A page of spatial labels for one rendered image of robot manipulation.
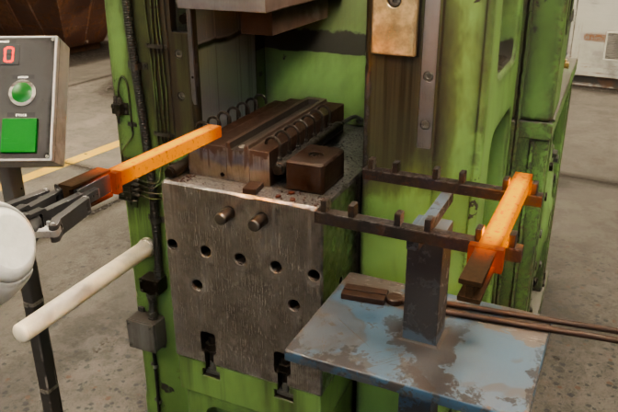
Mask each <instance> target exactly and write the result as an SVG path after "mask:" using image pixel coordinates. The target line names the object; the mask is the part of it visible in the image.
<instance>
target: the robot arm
mask: <svg viewBox="0 0 618 412"><path fill-rule="evenodd" d="M58 184H60V183H57V184H54V190H52V191H50V189H48V188H44V189H40V190H37V191H35V192H32V193H29V194H28V195H25V196H22V197H20V198H17V199H14V200H11V201H8V202H6V203H4V202H2V201H0V306H1V305H2V304H4V303H6V302H7V301H8V300H10V299H11V298H12V297H14V296H15V295H16V294H17V293H18V292H19V291H20V290H21V289H22V288H23V286H24V285H25V284H26V283H27V281H28V280H29V278H30V276H31V274H32V272H33V265H34V261H35V257H36V249H37V248H36V242H37V241H38V240H39V238H41V237H49V238H50V239H51V242H52V243H57V242H59V241H61V239H62V237H63V235H64V234H65V233H66V232H68V231H69V230H70V229H71V228H73V227H74V226H75V225H77V224H78V223H79V222H81V221H82V220H83V219H85V218H86V217H87V216H88V215H89V214H90V213H91V212H92V211H91V204H90V203H92V202H94V201H95V200H98V199H100V198H102V197H104V196H105V195H107V194H109V193H110V192H111V191H112V189H111V182H110V175H109V174H106V175H104V176H101V177H98V178H96V179H94V180H91V181H89V182H87V183H85V184H84V185H82V186H80V187H78V188H76V189H74V194H73V195H71V196H69V197H66V198H63V189H61V188H60V187H59V186H58ZM40 196H41V197H40Z"/></svg>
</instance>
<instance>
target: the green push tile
mask: <svg viewBox="0 0 618 412"><path fill-rule="evenodd" d="M38 130H39V120H38V119H2V135H1V150H0V152H1V153H2V154H36V153H37V149H38Z"/></svg>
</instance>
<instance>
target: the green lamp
mask: <svg viewBox="0 0 618 412"><path fill-rule="evenodd" d="M31 95H32V88H31V86H30V85H29V84H27V83H18V84H16V85H15V86H14V87H13V89H12V98H13V99H14V100H15V101H17V102H26V101H28V100H29V99H30V98H31Z"/></svg>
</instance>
